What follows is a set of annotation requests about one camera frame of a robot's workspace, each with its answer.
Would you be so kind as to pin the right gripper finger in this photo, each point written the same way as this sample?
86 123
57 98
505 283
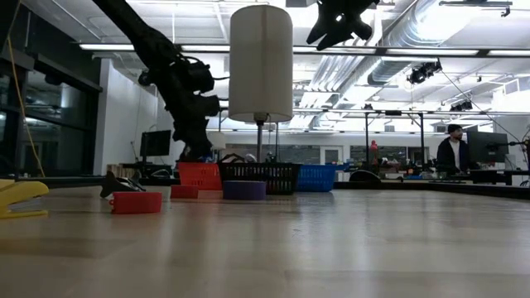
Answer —
319 31
333 39

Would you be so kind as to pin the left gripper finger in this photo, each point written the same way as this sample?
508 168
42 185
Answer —
202 142
187 147

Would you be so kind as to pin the yellow mini stapler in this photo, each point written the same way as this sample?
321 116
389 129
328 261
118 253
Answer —
20 192

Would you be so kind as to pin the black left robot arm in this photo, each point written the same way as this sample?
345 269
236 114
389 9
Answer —
145 37

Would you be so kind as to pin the red mini stapler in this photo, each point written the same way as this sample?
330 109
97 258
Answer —
136 203
184 191

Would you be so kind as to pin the purple tape roll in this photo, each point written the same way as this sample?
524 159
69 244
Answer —
244 190

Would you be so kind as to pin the black staple remover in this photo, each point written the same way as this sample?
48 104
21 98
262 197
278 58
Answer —
112 186

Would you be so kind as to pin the small white table lamp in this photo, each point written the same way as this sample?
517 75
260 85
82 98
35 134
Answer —
218 140

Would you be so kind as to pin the red plastic bin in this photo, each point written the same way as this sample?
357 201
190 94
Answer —
198 176

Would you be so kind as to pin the black computer monitor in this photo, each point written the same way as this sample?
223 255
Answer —
486 147
155 142

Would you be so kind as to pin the grey lamp pole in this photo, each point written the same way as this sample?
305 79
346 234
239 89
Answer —
259 140

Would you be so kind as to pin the white cylinder lampshade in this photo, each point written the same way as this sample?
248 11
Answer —
261 62

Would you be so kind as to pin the black mesh basket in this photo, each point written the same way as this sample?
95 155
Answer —
281 178

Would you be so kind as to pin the black metal rack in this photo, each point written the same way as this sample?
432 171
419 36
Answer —
367 136

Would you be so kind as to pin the red bottle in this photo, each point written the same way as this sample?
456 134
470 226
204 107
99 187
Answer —
374 151

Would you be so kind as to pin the blue plastic bin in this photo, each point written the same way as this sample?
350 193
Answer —
316 178

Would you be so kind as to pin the black ceiling track lights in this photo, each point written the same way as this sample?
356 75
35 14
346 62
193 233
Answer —
461 106

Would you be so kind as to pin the person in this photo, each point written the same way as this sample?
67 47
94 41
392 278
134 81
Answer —
453 157

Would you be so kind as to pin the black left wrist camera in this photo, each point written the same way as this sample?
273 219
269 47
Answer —
198 76

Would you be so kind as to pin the black frame clamp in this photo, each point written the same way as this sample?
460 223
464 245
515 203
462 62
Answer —
364 177
160 174

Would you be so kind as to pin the black wall camera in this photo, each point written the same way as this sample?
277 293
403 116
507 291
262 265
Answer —
143 78

